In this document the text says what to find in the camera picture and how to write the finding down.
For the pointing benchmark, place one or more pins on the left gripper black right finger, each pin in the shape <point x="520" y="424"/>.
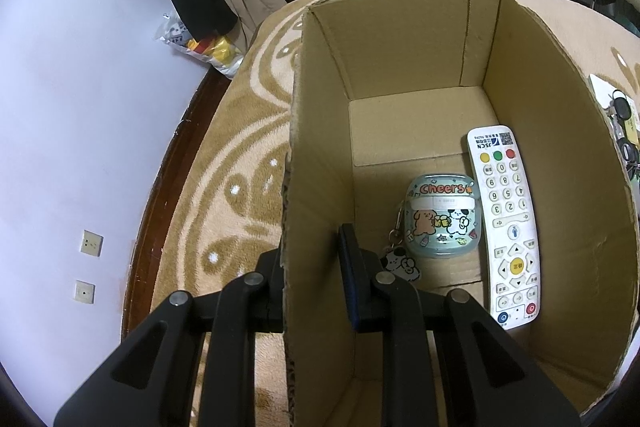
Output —
<point x="444" y="347"/>

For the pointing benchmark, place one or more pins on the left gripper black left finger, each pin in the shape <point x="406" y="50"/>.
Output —
<point x="192" y="357"/>

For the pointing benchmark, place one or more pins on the dog keychain charm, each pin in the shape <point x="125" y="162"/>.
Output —
<point x="396" y="259"/>

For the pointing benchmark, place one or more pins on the white tv remote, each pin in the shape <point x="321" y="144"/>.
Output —
<point x="510" y="230"/>

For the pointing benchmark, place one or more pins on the cartoon earbuds case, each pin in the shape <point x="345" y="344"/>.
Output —
<point x="441" y="215"/>

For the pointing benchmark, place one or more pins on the cardboard box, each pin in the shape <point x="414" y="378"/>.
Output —
<point x="460" y="242"/>

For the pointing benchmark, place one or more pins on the bunch of keys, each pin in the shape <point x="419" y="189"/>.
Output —
<point x="620" y="116"/>

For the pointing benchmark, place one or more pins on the plastic bag with toys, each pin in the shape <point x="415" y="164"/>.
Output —
<point x="218" y="52"/>

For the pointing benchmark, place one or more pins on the lower wall socket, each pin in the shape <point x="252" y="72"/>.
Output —
<point x="84" y="292"/>

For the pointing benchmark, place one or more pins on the wall socket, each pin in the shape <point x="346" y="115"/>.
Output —
<point x="84" y="292"/>
<point x="91" y="243"/>

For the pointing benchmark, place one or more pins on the upper wall socket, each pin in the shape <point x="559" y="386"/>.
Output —
<point x="91" y="243"/>

